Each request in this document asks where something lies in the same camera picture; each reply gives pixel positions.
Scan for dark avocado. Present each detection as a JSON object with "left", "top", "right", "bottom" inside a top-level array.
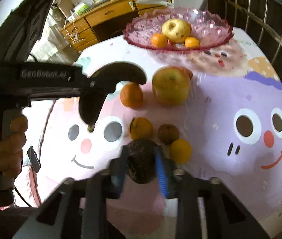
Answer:
[{"left": 127, "top": 139, "right": 157, "bottom": 184}]

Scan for blackened banana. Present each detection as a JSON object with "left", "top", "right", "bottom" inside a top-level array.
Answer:
[{"left": 79, "top": 61, "right": 147, "bottom": 132}]

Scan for left hand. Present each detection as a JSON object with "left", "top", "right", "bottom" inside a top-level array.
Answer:
[{"left": 0, "top": 115, "right": 28, "bottom": 179}]

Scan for small yellow orange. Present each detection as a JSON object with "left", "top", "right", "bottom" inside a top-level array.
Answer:
[{"left": 168, "top": 139, "right": 192, "bottom": 164}]

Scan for brown wrinkled fruit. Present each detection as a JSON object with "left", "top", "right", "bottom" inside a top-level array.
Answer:
[{"left": 158, "top": 124, "right": 180, "bottom": 145}]

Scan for orange with stem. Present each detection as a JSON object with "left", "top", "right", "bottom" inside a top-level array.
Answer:
[{"left": 129, "top": 117, "right": 153, "bottom": 140}]

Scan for white lace covered cabinet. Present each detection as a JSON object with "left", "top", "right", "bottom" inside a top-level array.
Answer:
[{"left": 31, "top": 7, "right": 79, "bottom": 64}]

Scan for orange beside apple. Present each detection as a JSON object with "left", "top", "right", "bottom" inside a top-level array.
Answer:
[{"left": 120, "top": 82, "right": 144, "bottom": 109}]

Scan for large red yellow apple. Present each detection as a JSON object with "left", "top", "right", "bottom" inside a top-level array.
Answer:
[{"left": 152, "top": 66, "right": 191, "bottom": 106}]

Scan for wooden desk with drawers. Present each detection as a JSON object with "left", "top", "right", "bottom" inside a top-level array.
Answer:
[{"left": 60, "top": 0, "right": 172, "bottom": 53}]

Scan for left orange in bowl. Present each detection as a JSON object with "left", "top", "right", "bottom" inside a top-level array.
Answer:
[{"left": 151, "top": 33, "right": 168, "bottom": 49}]

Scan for right small orange in bowl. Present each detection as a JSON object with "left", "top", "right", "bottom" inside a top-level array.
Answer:
[{"left": 184, "top": 36, "right": 200, "bottom": 49}]

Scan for yellow apple in bowl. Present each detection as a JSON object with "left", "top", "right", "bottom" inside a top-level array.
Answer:
[{"left": 161, "top": 18, "right": 192, "bottom": 44}]

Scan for pink glass fruit bowl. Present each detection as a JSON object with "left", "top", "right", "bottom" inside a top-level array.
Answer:
[{"left": 123, "top": 7, "right": 234, "bottom": 53}]

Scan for grey office chair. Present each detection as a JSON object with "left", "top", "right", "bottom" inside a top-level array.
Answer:
[{"left": 136, "top": 0, "right": 174, "bottom": 7}]

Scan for black cable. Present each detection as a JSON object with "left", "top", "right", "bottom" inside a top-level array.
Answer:
[{"left": 13, "top": 186, "right": 33, "bottom": 208}]

